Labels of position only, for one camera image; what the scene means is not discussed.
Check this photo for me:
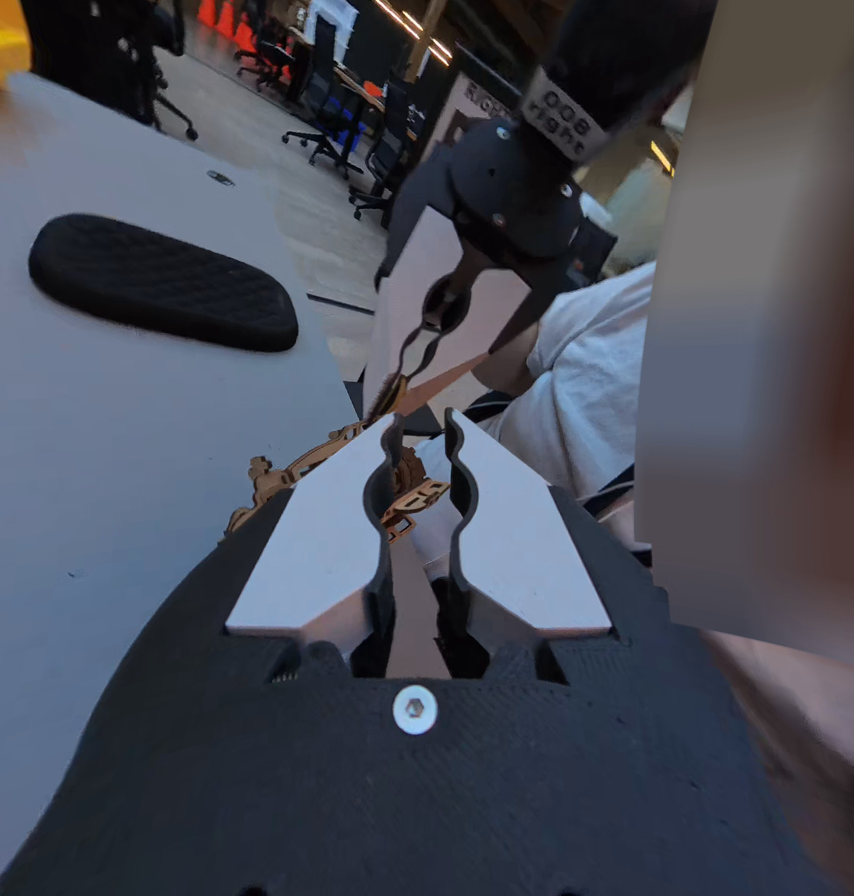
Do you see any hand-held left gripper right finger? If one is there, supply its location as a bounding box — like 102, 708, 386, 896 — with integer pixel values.
437, 408, 614, 678

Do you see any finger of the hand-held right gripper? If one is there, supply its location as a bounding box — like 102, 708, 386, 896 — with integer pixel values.
390, 268, 534, 417
362, 206, 464, 421

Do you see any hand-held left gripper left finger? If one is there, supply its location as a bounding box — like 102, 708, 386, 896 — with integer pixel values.
225, 412, 405, 678

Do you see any wooden mechanical model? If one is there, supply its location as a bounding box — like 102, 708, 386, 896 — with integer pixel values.
220, 374, 452, 547

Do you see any person's left forearm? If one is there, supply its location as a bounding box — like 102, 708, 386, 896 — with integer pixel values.
699, 626, 854, 896

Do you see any grey desk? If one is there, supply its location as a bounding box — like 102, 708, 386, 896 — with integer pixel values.
0, 70, 363, 891

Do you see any person in white shirt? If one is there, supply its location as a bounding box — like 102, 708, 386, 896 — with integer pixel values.
411, 259, 657, 564

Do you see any black office chair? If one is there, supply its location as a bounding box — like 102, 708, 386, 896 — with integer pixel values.
282, 13, 366, 181
234, 31, 296, 93
348, 76, 419, 223
21, 0, 200, 142

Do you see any black wrist rest pad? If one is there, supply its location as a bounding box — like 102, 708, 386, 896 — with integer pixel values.
28, 213, 301, 354

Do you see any orange plastic object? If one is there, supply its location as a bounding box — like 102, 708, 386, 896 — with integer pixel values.
196, 0, 261, 58

